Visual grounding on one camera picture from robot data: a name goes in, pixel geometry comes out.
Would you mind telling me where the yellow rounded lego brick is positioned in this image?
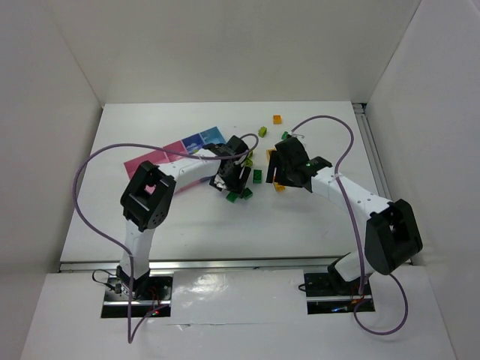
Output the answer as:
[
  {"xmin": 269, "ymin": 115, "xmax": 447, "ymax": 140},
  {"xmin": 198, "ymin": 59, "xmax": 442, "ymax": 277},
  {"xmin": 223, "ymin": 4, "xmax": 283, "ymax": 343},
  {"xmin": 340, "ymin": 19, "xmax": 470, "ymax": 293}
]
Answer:
[{"xmin": 266, "ymin": 148, "xmax": 276, "ymax": 163}]

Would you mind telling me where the orange lego brick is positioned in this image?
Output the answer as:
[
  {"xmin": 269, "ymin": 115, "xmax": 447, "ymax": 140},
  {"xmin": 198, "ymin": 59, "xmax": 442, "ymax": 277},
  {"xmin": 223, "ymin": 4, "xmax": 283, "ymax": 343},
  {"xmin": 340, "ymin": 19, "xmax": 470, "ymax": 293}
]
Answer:
[
  {"xmin": 273, "ymin": 182, "xmax": 286, "ymax": 192},
  {"xmin": 272, "ymin": 115, "xmax": 282, "ymax": 125}
]

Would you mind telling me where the dark green lego plate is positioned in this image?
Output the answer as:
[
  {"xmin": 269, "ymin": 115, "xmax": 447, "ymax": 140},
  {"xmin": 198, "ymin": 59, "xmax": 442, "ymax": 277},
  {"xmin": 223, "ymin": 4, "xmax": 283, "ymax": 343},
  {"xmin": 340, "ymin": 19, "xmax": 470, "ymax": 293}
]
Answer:
[{"xmin": 226, "ymin": 187, "xmax": 254, "ymax": 203}]

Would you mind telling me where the orange lego brick top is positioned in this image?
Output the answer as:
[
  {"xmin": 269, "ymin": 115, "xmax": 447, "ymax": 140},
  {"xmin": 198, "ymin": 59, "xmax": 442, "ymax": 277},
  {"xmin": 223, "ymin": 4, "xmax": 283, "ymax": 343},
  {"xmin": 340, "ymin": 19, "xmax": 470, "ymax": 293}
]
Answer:
[{"xmin": 272, "ymin": 115, "xmax": 282, "ymax": 125}]

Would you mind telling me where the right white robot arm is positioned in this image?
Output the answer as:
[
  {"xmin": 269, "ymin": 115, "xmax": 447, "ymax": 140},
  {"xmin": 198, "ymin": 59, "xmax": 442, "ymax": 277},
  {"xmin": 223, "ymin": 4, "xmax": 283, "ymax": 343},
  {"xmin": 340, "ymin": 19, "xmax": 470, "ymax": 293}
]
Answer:
[{"xmin": 266, "ymin": 136, "xmax": 423, "ymax": 289}]

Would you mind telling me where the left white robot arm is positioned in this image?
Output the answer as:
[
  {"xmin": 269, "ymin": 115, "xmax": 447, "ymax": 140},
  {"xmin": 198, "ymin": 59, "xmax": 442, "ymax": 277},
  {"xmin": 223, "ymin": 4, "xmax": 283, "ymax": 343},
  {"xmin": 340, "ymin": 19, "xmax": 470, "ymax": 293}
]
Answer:
[{"xmin": 116, "ymin": 136, "xmax": 251, "ymax": 297}]

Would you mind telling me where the lime lego brick lower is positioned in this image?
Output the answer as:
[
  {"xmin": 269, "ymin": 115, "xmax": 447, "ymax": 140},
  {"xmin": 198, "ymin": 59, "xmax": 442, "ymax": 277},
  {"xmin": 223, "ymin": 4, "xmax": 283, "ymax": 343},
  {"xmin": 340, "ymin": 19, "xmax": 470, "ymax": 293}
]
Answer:
[{"xmin": 244, "ymin": 158, "xmax": 254, "ymax": 168}]

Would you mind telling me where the lime lego brick top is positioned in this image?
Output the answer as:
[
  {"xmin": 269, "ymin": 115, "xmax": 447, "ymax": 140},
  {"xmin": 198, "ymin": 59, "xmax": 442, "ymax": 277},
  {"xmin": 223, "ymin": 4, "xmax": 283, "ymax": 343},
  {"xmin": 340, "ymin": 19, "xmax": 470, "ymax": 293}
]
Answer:
[{"xmin": 258, "ymin": 127, "xmax": 268, "ymax": 138}]

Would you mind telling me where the light blue bin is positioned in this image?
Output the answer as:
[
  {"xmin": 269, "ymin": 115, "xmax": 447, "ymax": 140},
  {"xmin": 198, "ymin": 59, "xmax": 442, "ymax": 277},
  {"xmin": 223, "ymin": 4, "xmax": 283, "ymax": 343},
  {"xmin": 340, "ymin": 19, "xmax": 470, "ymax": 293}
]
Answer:
[{"xmin": 199, "ymin": 127, "xmax": 226, "ymax": 149}]

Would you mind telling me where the purple-blue bin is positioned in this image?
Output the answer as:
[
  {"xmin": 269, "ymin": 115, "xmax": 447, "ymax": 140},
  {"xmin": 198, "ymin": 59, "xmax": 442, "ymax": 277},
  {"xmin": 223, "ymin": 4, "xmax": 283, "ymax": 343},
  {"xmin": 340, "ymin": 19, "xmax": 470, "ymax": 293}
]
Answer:
[{"xmin": 181, "ymin": 133, "xmax": 205, "ymax": 155}]

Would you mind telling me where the small pink bin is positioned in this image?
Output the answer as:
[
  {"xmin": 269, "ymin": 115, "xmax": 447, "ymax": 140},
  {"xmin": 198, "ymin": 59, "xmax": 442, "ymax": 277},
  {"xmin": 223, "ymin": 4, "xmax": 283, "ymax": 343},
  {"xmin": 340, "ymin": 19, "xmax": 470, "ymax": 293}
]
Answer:
[{"xmin": 163, "ymin": 140, "xmax": 188, "ymax": 163}]

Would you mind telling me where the large pink bin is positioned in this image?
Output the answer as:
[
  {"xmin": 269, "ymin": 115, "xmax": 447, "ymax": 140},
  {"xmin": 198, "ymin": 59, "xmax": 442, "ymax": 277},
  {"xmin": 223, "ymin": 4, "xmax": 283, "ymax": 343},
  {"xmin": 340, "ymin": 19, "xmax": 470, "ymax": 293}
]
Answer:
[{"xmin": 124, "ymin": 151, "xmax": 170, "ymax": 179}]

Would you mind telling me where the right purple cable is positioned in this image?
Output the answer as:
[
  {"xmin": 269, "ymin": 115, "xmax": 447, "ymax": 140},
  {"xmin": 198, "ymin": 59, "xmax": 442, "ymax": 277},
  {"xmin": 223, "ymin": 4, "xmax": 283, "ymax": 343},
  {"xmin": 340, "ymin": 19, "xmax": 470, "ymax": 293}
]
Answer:
[{"xmin": 290, "ymin": 114, "xmax": 409, "ymax": 332}]

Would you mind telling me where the purple cable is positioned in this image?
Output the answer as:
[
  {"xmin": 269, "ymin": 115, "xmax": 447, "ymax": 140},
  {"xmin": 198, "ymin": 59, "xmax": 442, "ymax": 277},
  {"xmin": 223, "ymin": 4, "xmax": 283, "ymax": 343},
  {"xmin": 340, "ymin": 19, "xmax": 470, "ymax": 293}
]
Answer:
[
  {"xmin": 73, "ymin": 133, "xmax": 260, "ymax": 344},
  {"xmin": 290, "ymin": 114, "xmax": 409, "ymax": 332}
]

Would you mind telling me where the aluminium rail right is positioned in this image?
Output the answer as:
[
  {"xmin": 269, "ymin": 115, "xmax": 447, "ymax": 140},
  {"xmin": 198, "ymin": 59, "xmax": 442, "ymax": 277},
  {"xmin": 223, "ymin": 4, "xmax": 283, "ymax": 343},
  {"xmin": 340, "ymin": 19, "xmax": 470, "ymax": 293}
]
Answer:
[{"xmin": 347, "ymin": 103, "xmax": 398, "ymax": 202}]

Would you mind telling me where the aluminium rail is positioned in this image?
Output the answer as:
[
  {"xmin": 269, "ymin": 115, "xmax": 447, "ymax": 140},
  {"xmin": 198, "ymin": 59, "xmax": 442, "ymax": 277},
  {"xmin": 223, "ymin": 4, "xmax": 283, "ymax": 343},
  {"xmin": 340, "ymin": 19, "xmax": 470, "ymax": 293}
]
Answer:
[
  {"xmin": 347, "ymin": 103, "xmax": 398, "ymax": 202},
  {"xmin": 58, "ymin": 256, "xmax": 336, "ymax": 273}
]

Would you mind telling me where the aluminium rail front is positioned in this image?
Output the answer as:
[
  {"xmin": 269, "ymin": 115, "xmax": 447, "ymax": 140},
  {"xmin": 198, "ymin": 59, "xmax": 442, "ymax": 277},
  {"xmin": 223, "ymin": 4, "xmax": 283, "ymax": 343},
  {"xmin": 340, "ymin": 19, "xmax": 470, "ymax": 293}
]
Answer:
[{"xmin": 58, "ymin": 256, "xmax": 336, "ymax": 273}]

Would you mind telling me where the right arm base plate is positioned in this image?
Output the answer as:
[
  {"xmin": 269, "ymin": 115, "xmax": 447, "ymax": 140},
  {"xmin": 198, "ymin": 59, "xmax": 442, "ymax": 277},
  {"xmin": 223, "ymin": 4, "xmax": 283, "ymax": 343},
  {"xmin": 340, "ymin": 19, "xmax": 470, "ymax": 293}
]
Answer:
[{"xmin": 298, "ymin": 272, "xmax": 375, "ymax": 315}]

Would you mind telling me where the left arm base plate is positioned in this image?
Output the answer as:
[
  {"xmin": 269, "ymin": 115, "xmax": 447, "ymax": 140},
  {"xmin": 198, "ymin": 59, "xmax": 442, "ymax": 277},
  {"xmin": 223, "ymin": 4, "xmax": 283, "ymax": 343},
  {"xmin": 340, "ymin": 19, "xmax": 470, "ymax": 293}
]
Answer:
[{"xmin": 100, "ymin": 274, "xmax": 173, "ymax": 319}]

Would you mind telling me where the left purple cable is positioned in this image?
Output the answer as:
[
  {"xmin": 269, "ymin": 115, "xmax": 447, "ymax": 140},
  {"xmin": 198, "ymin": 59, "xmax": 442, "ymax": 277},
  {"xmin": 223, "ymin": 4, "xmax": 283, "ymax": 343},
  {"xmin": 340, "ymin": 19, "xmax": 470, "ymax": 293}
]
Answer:
[{"xmin": 73, "ymin": 133, "xmax": 260, "ymax": 344}]

